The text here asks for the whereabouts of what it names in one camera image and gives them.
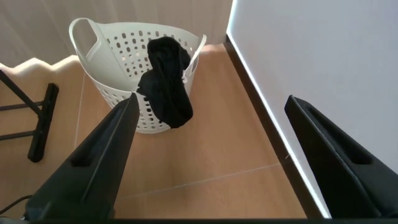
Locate black clothes rack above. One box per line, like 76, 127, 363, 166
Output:
0, 70, 60, 164

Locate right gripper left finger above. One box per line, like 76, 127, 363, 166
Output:
24, 92, 141, 220

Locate black cable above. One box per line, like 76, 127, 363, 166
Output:
0, 194, 34, 216

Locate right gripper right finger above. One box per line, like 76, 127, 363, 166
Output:
284, 95, 398, 218

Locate white laundry basket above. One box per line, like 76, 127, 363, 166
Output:
68, 17, 208, 134

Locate black shorts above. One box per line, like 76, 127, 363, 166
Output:
136, 36, 194, 129

